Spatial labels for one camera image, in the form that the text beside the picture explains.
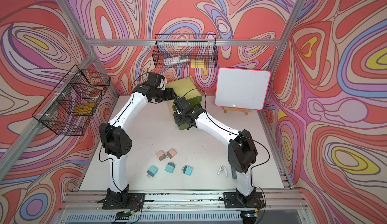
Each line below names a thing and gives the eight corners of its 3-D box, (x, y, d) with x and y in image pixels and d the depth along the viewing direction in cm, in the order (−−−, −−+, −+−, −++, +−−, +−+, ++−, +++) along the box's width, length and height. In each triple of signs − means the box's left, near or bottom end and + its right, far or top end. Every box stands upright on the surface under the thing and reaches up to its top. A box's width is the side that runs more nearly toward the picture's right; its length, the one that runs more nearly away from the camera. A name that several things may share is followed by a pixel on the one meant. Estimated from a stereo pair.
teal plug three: (180, 171, 85) (180, 170, 83) (183, 165, 87) (183, 163, 85) (190, 176, 83) (190, 175, 81) (193, 169, 85) (193, 168, 83)
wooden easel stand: (223, 113, 110) (224, 108, 106) (223, 111, 111) (224, 106, 107) (249, 115, 109) (251, 110, 105) (249, 113, 110) (251, 108, 106)
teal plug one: (145, 175, 84) (144, 174, 82) (153, 166, 87) (152, 164, 85) (151, 179, 82) (150, 178, 80) (158, 169, 86) (157, 168, 84)
